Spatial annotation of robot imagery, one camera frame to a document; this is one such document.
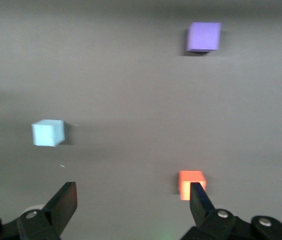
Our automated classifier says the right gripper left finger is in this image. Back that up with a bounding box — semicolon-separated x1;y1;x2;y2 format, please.
17;181;78;240

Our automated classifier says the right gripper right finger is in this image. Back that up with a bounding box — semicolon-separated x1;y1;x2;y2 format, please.
180;182;252;240

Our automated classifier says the light blue foam block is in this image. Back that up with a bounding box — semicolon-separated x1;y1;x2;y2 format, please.
31;119;66;148

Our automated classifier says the orange foam block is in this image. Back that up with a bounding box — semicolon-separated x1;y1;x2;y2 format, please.
178;170;207;201

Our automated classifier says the purple foam block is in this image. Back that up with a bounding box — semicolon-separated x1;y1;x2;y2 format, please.
185;21;222;54

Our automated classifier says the dark grey table mat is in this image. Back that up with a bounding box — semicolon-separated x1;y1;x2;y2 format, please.
0;0;282;240

